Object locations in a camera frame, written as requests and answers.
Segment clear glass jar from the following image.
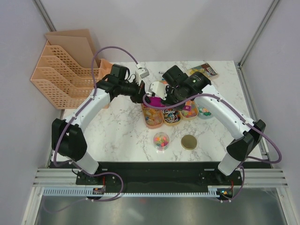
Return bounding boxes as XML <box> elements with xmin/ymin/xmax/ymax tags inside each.
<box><xmin>153</xmin><ymin>132</ymin><xmax>170</xmax><ymax>151</ymax></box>

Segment peach tray of gummy candies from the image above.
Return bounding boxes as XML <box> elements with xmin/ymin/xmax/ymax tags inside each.
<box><xmin>141</xmin><ymin>104</ymin><xmax>164</xmax><ymax>129</ymax></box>

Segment yellow illustrated book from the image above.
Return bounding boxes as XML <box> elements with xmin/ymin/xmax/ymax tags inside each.
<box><xmin>186</xmin><ymin>63</ymin><xmax>219</xmax><ymax>80</ymax></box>

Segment white slotted cable duct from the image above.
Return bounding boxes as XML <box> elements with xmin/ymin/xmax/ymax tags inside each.
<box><xmin>43</xmin><ymin>186</ymin><xmax>225</xmax><ymax>197</ymax></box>

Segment aluminium frame rail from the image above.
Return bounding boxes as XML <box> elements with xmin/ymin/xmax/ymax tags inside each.
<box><xmin>33</xmin><ymin>168</ymin><xmax>288</xmax><ymax>188</ymax></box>

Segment grey tray of colourful stars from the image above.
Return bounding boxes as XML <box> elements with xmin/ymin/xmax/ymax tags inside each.
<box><xmin>197</xmin><ymin>105</ymin><xmax>213</xmax><ymax>120</ymax></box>

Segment tan tray of translucent stars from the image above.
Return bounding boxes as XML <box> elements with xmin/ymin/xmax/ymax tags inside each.
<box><xmin>180</xmin><ymin>100</ymin><xmax>199</xmax><ymax>120</ymax></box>

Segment magenta plastic scoop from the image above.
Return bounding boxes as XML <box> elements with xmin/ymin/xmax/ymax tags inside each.
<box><xmin>146</xmin><ymin>96</ymin><xmax>192</xmax><ymax>112</ymax></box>

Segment gold metal lid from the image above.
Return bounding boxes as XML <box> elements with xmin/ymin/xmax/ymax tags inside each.
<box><xmin>181</xmin><ymin>135</ymin><xmax>197</xmax><ymax>150</ymax></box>

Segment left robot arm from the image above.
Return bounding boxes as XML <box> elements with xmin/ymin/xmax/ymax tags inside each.
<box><xmin>52</xmin><ymin>64</ymin><xmax>149</xmax><ymax>184</ymax></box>

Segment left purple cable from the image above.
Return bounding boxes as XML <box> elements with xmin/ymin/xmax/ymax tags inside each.
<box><xmin>52</xmin><ymin>45</ymin><xmax>140</xmax><ymax>169</ymax></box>

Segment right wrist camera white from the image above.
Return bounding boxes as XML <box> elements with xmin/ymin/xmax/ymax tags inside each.
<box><xmin>148</xmin><ymin>81</ymin><xmax>167</xmax><ymax>100</ymax></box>

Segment tan tray of lollipops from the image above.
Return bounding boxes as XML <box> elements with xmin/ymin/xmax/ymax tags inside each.
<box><xmin>162</xmin><ymin>109</ymin><xmax>181</xmax><ymax>126</ymax></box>

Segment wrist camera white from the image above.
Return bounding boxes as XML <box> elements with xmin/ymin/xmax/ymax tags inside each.
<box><xmin>148</xmin><ymin>81</ymin><xmax>167</xmax><ymax>100</ymax></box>
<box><xmin>135</xmin><ymin>63</ymin><xmax>150</xmax><ymax>85</ymax></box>

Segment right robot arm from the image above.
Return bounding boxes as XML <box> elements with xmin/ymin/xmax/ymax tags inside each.
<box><xmin>162</xmin><ymin>66</ymin><xmax>266</xmax><ymax>185</ymax></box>

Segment peach plastic file organizer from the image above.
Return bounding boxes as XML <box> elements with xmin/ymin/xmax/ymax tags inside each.
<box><xmin>30</xmin><ymin>29</ymin><xmax>112</xmax><ymax>109</ymax></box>

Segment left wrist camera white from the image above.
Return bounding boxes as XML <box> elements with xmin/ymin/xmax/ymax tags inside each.
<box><xmin>135</xmin><ymin>63</ymin><xmax>150</xmax><ymax>85</ymax></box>

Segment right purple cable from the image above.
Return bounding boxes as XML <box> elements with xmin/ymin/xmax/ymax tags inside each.
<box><xmin>142</xmin><ymin>92</ymin><xmax>283</xmax><ymax>204</ymax></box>

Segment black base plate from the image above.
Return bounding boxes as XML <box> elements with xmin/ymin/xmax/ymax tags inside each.
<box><xmin>76</xmin><ymin>162</ymin><xmax>242</xmax><ymax>193</ymax></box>

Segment purple cable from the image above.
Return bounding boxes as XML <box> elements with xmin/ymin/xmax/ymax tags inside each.
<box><xmin>52</xmin><ymin>45</ymin><xmax>140</xmax><ymax>169</ymax></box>
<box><xmin>142</xmin><ymin>92</ymin><xmax>283</xmax><ymax>204</ymax></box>

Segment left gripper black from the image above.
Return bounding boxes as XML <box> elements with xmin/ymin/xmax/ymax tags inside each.
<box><xmin>119</xmin><ymin>79</ymin><xmax>150</xmax><ymax>105</ymax></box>

